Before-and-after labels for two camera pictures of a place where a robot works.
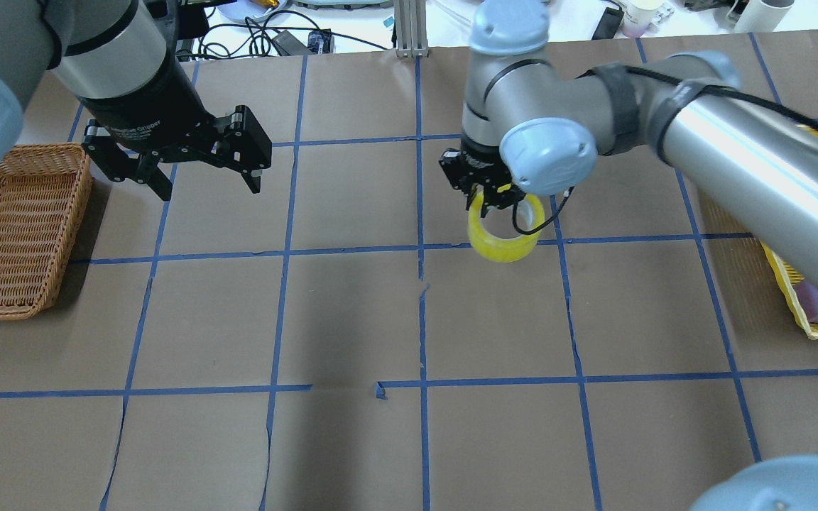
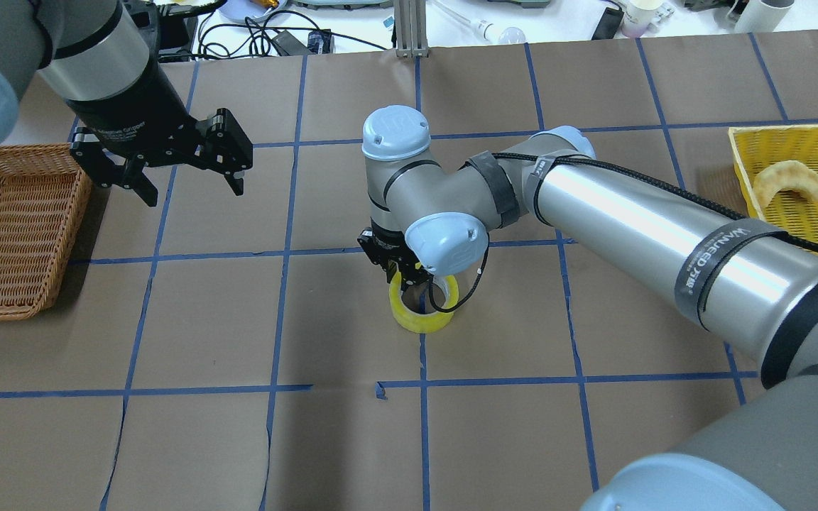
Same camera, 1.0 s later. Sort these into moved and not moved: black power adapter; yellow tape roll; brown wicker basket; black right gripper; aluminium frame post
Moved: yellow tape roll; black right gripper
Not moved: black power adapter; aluminium frame post; brown wicker basket
